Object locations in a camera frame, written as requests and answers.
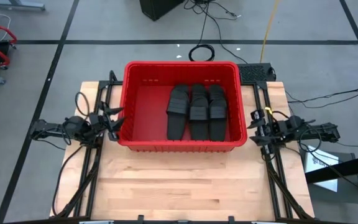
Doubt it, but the black floor cabinet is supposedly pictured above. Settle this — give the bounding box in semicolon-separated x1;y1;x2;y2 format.
139;0;186;22

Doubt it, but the yellow floor cable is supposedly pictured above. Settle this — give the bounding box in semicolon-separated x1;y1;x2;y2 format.
259;0;281;63

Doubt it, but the white printed box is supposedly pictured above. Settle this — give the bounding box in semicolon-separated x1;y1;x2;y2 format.
303;145;340;193

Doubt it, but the red plastic bin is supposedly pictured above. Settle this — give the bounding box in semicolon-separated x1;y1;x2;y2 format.
117;60;248;153

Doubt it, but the black aluminium frame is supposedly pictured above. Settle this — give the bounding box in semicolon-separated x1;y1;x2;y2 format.
50;70;124;218
253;80;315;220

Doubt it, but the black perforated box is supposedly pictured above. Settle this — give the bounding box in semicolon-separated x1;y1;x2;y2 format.
236;62;277;85

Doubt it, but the black floor cable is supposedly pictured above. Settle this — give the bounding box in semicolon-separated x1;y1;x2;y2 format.
183;0;250;65

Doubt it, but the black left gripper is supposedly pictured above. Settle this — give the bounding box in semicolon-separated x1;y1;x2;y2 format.
87;101;126;146

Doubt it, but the black desk frame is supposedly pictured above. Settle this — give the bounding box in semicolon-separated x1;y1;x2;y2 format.
305;152;358;224

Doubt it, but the coiled black cable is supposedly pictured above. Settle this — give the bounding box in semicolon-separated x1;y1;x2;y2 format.
187;0;216;62

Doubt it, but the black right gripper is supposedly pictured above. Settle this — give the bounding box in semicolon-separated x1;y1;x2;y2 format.
247;109;295;154

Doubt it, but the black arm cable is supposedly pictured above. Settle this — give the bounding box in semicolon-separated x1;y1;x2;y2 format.
51;144;85;217

